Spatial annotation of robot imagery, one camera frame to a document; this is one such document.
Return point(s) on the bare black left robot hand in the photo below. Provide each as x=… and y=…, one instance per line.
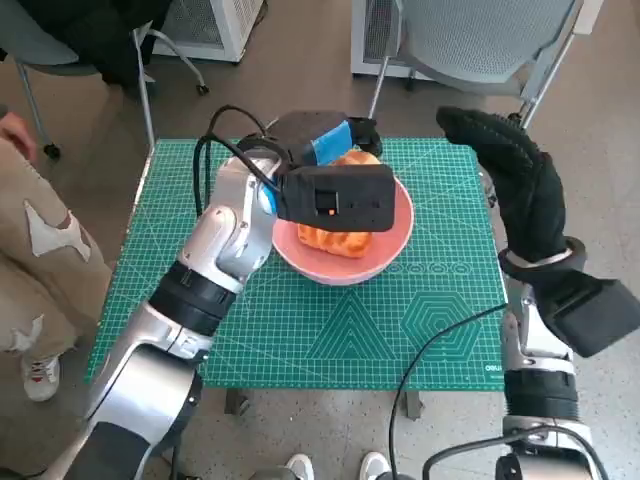
x=325, y=142

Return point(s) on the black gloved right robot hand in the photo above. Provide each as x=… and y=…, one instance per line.
x=525, y=190

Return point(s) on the round pale bread bun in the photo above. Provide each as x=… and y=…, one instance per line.
x=357, y=159

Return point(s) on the glazed braided bread loaf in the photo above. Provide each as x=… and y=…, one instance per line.
x=345, y=245

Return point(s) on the pink bowl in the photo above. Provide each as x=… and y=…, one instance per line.
x=345, y=272

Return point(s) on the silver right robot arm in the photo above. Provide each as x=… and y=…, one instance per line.
x=540, y=390

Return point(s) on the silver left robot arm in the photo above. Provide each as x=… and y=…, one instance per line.
x=210, y=270

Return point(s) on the white mesh cabinet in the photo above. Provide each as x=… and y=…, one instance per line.
x=372, y=35
x=200, y=25

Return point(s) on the grey mesh chair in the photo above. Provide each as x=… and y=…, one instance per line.
x=480, y=40

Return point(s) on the green cutting mat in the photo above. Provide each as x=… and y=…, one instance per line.
x=300, y=330

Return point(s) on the grey table foot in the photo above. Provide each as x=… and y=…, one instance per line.
x=413, y=406
x=236, y=402

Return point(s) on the teal seat chair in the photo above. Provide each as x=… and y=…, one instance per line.
x=35, y=47

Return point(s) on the white shoe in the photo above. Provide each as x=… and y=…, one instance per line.
x=372, y=466
x=300, y=467

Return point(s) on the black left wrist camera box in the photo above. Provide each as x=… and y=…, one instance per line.
x=340, y=197

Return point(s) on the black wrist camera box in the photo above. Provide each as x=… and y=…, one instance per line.
x=340, y=197
x=595, y=315

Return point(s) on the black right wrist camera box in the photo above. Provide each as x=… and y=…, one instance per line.
x=595, y=315

